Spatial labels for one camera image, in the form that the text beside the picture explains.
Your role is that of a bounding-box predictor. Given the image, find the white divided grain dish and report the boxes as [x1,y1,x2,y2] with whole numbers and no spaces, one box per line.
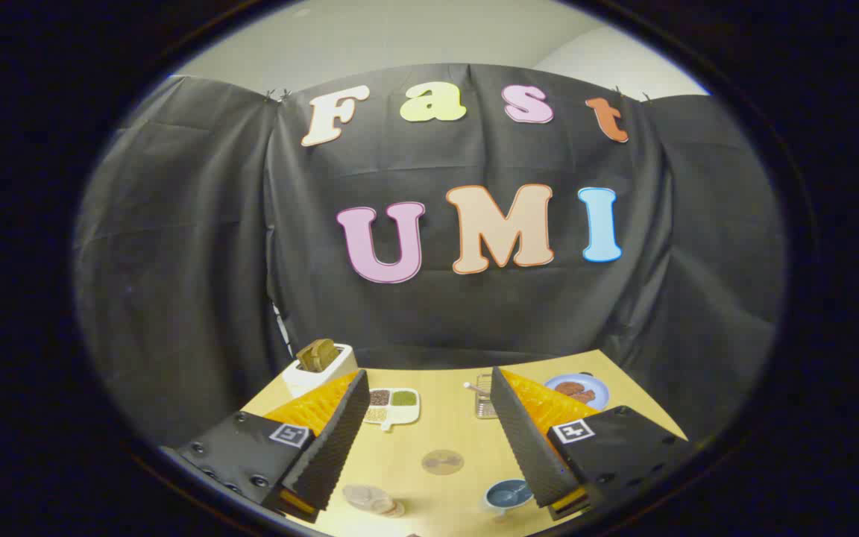
[362,386,421,433]

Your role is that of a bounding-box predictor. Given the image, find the black backdrop cloth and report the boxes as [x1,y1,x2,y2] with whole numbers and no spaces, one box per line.
[74,63,787,450]

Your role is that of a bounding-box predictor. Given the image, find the wooden table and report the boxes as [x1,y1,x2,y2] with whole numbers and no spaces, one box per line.
[239,349,691,537]

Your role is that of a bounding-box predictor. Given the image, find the clear wire rack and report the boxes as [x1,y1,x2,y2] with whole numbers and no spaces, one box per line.
[473,372,499,421]

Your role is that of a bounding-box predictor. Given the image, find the brown food pieces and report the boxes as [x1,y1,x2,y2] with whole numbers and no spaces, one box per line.
[554,380,597,405]

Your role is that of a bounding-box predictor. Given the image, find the round brown coaster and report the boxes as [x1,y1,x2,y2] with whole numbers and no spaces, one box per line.
[421,448,465,477]

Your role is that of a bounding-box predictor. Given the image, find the blue plate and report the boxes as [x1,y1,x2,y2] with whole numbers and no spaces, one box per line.
[543,372,611,412]

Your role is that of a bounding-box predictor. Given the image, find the blue cup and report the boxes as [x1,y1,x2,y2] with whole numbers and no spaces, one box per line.
[484,478,535,518]

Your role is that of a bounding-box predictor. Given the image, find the white toaster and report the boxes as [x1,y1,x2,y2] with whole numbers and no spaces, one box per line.
[281,343,360,399]

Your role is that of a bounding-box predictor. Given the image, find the brown toast slice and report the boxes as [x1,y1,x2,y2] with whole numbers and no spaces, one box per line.
[295,338,342,373]

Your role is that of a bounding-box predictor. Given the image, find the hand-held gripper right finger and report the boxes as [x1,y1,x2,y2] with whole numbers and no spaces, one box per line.
[489,365,700,523]

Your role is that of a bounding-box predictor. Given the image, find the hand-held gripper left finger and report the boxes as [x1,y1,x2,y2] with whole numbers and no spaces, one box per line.
[174,369,372,524]

